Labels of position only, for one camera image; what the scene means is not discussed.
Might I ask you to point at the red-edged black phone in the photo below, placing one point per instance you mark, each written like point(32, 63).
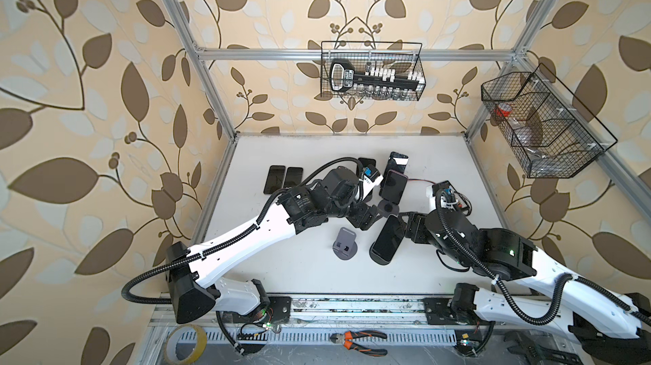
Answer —
point(393, 187)

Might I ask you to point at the black adjustable wrench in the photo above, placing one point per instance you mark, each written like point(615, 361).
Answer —
point(535, 354)

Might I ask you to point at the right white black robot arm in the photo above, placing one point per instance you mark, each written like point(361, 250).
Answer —
point(529, 287)

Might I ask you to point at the black socket tool set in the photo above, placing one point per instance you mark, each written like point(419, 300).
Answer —
point(342, 77)

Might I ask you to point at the yellow tape roll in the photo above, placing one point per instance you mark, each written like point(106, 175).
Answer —
point(185, 345)

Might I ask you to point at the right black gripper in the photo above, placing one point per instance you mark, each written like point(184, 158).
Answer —
point(417, 222)

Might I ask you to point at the front left grey phone stand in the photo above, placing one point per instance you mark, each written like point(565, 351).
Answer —
point(345, 246)

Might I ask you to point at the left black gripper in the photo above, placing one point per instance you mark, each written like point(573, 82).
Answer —
point(364, 217)

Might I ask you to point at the back wire basket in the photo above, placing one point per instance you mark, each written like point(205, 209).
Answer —
point(399, 55)

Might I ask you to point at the middle grey phone stand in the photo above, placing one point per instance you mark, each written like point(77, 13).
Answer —
point(386, 208)

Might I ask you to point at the right wire basket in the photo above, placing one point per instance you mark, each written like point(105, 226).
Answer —
point(553, 133)

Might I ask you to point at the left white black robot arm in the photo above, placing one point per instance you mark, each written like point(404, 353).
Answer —
point(193, 280)

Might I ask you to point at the wire basket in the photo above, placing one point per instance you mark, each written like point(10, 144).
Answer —
point(399, 55)
point(553, 133)

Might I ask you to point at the black connector board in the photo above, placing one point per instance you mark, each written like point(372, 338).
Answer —
point(451, 198)

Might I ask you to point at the grey phone stand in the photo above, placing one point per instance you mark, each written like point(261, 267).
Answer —
point(345, 246)
point(386, 208)

